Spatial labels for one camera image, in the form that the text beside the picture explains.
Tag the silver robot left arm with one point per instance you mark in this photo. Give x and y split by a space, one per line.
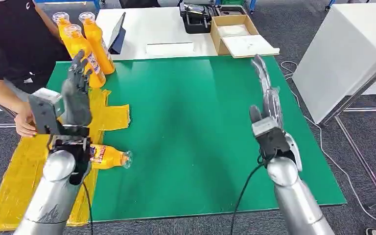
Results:
55 201

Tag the yellow plastic sheet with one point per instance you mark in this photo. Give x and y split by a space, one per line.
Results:
16 181

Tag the black tool case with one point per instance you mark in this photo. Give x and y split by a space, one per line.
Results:
195 22

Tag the person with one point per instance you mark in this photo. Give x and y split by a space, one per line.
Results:
9 42

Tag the blue metal frame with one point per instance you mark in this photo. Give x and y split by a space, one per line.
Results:
97 4

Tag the white box lid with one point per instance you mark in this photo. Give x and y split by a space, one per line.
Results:
251 47

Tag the person's right hand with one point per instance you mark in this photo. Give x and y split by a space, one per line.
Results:
24 123

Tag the orange drink bottle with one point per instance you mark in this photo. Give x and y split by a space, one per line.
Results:
77 42
61 26
110 157
98 45

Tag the white desk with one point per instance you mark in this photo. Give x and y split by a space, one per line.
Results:
152 26

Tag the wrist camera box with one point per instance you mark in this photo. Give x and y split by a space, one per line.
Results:
43 116
272 142

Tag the white foam sheet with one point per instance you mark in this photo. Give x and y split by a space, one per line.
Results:
234 31

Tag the green table mat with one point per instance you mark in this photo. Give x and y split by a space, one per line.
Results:
181 113

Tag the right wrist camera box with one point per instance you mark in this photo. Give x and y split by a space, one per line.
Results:
272 142

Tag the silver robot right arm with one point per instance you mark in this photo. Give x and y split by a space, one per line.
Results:
295 201

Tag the blue table leg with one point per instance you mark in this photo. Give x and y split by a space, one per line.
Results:
253 6

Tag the white table with metal frame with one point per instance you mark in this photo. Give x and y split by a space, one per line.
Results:
337 56

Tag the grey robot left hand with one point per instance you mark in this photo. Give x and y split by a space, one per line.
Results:
76 103

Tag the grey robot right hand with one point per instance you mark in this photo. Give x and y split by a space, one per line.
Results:
272 103

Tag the tablet in dark blue case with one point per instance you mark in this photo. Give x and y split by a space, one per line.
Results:
119 37

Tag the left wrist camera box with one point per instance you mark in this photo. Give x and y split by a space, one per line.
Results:
43 116

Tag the open cardboard box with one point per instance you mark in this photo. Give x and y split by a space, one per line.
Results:
216 38

